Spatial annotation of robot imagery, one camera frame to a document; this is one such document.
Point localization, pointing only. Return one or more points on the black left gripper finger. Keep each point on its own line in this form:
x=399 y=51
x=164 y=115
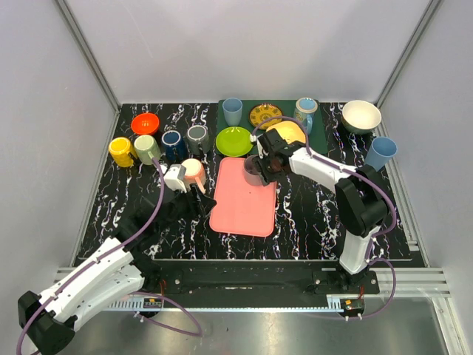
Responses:
x=207 y=204
x=197 y=200

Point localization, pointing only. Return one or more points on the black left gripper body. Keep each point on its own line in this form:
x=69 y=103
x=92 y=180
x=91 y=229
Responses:
x=193 y=197

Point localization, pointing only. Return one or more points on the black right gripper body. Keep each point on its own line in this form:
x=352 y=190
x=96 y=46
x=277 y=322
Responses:
x=266 y=168

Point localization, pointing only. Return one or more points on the pink ceramic mug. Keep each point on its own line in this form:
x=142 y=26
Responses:
x=194 y=174

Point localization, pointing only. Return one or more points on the purple translucent cup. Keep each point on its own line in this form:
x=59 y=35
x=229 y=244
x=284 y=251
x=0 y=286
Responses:
x=251 y=174

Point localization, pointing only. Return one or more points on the dark blue ceramic mug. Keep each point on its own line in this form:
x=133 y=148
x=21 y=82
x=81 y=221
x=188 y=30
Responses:
x=174 y=146

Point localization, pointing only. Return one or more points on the grey ceramic mug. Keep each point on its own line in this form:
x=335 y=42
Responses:
x=198 y=140

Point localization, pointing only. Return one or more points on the light green ceramic mug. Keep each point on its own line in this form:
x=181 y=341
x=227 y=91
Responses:
x=147 y=148

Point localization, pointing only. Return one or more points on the yellow glass mug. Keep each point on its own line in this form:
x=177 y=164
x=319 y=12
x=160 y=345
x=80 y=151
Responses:
x=122 y=152

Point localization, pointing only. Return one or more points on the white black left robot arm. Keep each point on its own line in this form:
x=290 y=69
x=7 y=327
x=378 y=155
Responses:
x=117 y=269

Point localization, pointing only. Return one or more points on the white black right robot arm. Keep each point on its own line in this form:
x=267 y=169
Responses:
x=361 y=201

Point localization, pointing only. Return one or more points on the light blue patterned mug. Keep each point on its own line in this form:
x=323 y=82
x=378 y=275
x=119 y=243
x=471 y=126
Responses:
x=305 y=110

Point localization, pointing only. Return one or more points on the yellow square plate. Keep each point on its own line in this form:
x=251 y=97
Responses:
x=289 y=131

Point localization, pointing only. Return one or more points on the pink plastic tray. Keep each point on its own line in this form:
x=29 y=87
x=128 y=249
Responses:
x=242 y=208

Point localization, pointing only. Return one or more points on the lime green plate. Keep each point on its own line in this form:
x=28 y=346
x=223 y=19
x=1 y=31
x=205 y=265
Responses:
x=234 y=142

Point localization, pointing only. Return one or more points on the yellow black patterned saucer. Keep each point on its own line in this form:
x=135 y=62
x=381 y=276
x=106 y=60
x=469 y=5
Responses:
x=265 y=115

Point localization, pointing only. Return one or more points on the dark green mat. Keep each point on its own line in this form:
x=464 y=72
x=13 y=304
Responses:
x=317 y=136

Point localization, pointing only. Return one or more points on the light blue cup on mat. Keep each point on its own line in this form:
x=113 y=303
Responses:
x=232 y=109

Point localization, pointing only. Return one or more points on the orange plastic bowl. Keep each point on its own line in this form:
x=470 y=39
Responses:
x=145 y=124

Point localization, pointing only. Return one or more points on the white floral ceramic bowl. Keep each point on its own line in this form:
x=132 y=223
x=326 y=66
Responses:
x=360 y=117

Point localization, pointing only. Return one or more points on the light blue plastic cup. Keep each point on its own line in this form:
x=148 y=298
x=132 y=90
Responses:
x=382 y=149

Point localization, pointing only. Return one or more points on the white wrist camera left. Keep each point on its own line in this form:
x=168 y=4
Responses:
x=174 y=178

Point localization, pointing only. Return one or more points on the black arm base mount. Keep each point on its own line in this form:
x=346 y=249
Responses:
x=323 y=277

